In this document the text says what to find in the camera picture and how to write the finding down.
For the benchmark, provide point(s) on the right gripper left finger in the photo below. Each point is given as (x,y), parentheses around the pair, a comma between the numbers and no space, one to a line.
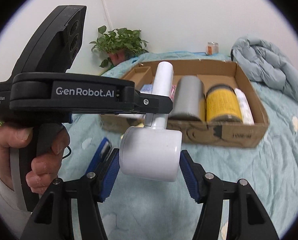
(53,216)

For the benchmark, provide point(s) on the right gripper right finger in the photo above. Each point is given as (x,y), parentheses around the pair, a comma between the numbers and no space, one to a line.
(234,205)

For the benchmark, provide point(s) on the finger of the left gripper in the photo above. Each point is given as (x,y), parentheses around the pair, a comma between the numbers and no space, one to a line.
(143,104)

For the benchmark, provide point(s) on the silver metal can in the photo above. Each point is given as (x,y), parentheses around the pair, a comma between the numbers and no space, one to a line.
(189,100)

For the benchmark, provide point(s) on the white handheld fan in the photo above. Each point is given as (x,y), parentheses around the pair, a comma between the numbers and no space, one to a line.
(151,152)

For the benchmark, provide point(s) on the white sleeve forearm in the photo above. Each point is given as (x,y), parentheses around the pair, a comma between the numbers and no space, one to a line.
(14,218)

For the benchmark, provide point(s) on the colourful children's book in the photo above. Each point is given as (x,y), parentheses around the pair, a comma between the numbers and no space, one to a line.
(148,88)

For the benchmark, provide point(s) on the potted green plant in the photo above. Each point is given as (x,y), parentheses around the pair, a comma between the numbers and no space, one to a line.
(118,45)

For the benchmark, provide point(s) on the brown cardboard box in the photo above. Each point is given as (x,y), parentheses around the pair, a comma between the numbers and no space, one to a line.
(210,72)

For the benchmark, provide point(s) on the yellow label jar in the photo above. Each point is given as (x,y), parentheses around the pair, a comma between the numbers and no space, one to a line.
(222,104)

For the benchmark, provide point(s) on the light blue blanket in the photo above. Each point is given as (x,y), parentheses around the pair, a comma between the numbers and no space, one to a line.
(146,209)

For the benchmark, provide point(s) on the small orange label jar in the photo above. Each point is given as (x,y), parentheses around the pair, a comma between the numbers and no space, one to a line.
(212,48)

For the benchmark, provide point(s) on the white tube bottle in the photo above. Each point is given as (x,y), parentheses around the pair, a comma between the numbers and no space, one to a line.
(244,107)

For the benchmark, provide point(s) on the light blue padded jacket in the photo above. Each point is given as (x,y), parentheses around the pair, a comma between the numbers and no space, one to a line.
(263,61)

